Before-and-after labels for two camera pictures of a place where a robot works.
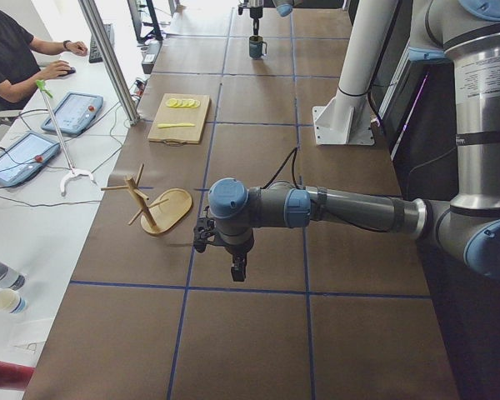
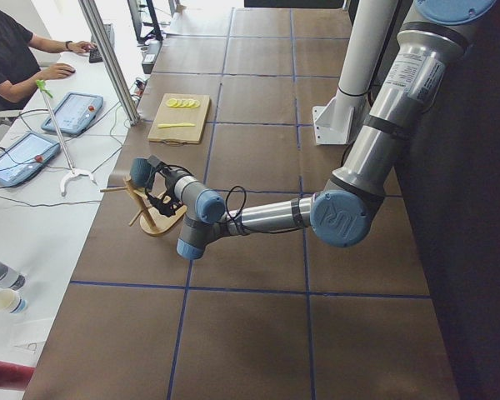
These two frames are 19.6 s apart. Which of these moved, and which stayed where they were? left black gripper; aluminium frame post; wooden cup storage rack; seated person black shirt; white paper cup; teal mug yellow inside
Moved: left black gripper; teal mug yellow inside
Stayed: wooden cup storage rack; white paper cup; seated person black shirt; aluminium frame post
